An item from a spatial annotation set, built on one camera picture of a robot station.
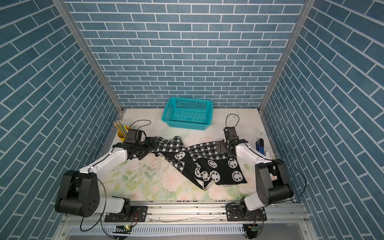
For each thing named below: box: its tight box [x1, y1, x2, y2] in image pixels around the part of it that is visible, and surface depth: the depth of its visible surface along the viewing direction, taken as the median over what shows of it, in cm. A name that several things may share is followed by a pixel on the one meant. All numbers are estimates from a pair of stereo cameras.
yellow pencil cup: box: [117, 126, 132, 142], surface depth 96 cm
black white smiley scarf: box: [150, 136, 248, 191], surface depth 90 cm
